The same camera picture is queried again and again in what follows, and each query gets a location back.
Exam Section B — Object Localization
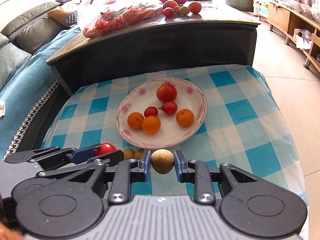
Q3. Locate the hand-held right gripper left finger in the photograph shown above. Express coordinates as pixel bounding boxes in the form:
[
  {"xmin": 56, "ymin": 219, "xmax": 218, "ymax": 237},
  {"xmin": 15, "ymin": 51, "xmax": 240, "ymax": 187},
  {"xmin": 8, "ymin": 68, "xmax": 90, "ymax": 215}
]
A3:
[{"xmin": 65, "ymin": 150, "xmax": 151, "ymax": 204}]

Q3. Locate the grey cushion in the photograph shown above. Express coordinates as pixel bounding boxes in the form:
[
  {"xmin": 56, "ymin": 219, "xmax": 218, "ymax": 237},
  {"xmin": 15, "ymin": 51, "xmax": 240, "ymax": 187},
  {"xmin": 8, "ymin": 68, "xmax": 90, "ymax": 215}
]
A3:
[{"xmin": 16, "ymin": 16, "xmax": 68, "ymax": 55}]

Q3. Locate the large orange-red tomato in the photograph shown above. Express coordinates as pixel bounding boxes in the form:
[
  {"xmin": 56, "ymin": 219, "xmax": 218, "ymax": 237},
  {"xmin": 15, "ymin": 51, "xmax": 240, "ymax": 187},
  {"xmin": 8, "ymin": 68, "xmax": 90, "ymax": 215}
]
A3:
[{"xmin": 156, "ymin": 83, "xmax": 178, "ymax": 103}]

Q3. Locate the small orange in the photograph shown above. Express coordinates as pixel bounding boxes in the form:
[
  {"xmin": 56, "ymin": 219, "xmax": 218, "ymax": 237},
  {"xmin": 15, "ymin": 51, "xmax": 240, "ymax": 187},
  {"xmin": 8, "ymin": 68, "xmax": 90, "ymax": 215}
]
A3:
[
  {"xmin": 127, "ymin": 112, "xmax": 145, "ymax": 130},
  {"xmin": 176, "ymin": 109, "xmax": 194, "ymax": 127}
]

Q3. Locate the red cherry tomato with stem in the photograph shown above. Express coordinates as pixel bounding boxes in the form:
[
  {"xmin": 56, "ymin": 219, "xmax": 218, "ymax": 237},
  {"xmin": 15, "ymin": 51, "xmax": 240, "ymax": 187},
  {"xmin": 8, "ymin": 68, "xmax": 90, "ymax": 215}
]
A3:
[{"xmin": 157, "ymin": 101, "xmax": 178, "ymax": 116}]

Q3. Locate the orange houndstooth cushion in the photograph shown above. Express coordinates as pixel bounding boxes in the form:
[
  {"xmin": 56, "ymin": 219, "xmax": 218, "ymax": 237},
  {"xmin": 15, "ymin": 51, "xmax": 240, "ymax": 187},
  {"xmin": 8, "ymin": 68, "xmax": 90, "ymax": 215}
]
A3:
[{"xmin": 47, "ymin": 6, "xmax": 81, "ymax": 28}]

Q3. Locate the grey blue sofa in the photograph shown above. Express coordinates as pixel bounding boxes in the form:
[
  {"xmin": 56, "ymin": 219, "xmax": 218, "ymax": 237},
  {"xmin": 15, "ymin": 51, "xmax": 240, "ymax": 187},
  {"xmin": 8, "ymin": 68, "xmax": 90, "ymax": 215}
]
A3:
[{"xmin": 0, "ymin": 25, "xmax": 84, "ymax": 160}]

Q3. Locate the white floral plate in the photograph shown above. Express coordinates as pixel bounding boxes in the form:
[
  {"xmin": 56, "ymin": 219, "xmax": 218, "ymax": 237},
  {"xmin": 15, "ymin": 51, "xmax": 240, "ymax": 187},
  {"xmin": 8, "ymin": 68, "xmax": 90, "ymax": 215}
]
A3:
[{"xmin": 116, "ymin": 77, "xmax": 208, "ymax": 150}]

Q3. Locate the blue white checked tablecloth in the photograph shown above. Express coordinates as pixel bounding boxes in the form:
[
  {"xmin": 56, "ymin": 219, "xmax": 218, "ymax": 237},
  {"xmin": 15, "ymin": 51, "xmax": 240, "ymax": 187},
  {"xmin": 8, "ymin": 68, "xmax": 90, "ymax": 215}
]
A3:
[{"xmin": 40, "ymin": 64, "xmax": 308, "ymax": 240}]

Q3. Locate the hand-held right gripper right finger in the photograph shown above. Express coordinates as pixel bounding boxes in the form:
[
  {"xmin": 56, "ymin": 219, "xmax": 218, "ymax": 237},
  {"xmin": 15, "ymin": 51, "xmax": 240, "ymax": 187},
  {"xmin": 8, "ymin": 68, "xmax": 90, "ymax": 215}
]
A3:
[{"xmin": 174, "ymin": 150, "xmax": 265, "ymax": 204}]

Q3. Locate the wooden media shelf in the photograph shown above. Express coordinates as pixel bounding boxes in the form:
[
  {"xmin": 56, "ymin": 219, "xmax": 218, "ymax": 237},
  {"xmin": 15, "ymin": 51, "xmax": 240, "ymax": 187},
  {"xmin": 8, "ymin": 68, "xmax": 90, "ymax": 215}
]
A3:
[{"xmin": 266, "ymin": 1, "xmax": 320, "ymax": 78}]

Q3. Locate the large orange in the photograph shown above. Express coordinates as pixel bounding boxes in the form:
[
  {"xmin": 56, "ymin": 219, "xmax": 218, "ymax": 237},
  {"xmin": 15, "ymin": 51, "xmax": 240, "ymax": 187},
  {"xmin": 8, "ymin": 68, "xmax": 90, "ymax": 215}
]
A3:
[{"xmin": 141, "ymin": 115, "xmax": 161, "ymax": 134}]

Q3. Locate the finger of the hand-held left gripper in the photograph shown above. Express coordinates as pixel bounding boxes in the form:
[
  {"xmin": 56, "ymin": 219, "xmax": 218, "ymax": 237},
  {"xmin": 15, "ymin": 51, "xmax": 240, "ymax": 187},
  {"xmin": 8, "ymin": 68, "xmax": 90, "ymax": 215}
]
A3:
[
  {"xmin": 37, "ymin": 151, "xmax": 124, "ymax": 179},
  {"xmin": 4, "ymin": 145, "xmax": 102, "ymax": 164}
]

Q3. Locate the dark coffee table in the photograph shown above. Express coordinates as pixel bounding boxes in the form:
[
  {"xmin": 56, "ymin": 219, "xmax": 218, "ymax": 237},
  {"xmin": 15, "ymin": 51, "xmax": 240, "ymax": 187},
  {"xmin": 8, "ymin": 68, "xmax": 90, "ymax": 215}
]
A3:
[{"xmin": 46, "ymin": 0, "xmax": 260, "ymax": 98}]

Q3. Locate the clear plastic bag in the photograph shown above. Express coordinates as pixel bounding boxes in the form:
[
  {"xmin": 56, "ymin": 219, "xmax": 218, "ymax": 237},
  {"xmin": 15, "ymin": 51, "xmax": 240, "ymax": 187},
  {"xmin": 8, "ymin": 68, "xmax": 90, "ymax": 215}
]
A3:
[{"xmin": 76, "ymin": 0, "xmax": 164, "ymax": 38}]

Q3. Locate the large red tomato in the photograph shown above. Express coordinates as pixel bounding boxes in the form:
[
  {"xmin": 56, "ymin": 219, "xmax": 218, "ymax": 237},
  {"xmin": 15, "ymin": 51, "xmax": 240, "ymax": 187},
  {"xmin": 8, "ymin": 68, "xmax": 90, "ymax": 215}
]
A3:
[{"xmin": 162, "ymin": 0, "xmax": 179, "ymax": 10}]

